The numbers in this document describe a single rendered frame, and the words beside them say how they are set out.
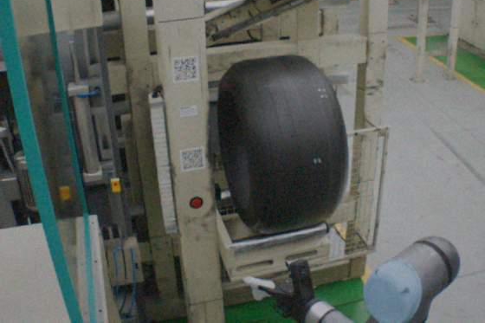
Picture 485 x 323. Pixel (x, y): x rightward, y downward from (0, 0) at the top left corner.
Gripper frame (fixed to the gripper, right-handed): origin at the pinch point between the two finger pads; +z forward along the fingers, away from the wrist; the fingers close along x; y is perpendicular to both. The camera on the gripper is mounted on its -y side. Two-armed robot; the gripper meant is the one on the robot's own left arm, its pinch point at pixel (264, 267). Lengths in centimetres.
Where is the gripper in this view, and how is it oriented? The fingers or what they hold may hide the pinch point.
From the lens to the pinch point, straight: 148.1
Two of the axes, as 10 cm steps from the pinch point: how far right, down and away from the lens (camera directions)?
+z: -6.1, -3.4, 7.2
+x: 7.9, -1.7, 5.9
